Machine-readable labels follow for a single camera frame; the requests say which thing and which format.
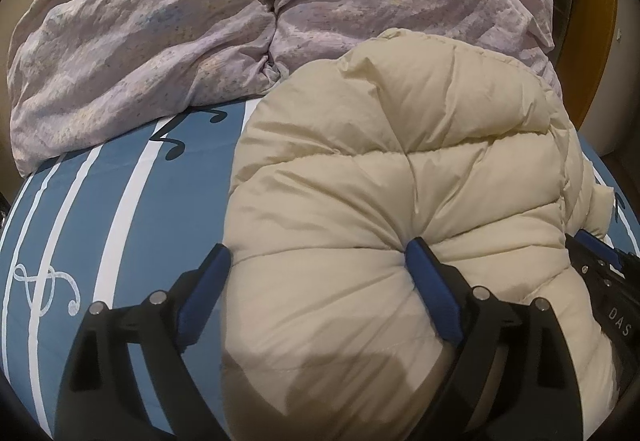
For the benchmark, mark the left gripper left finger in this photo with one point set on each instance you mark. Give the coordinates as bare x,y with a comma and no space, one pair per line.
99,398

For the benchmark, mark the blue white striped bedsheet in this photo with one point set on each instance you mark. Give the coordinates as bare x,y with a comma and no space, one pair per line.
114,222

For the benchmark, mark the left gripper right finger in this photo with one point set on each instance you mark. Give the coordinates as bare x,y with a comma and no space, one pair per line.
512,377

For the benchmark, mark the beige quilted down jacket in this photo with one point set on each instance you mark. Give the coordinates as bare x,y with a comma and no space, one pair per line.
285,380

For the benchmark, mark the lilac crumpled duvet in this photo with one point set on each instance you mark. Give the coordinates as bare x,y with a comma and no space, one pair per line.
81,72

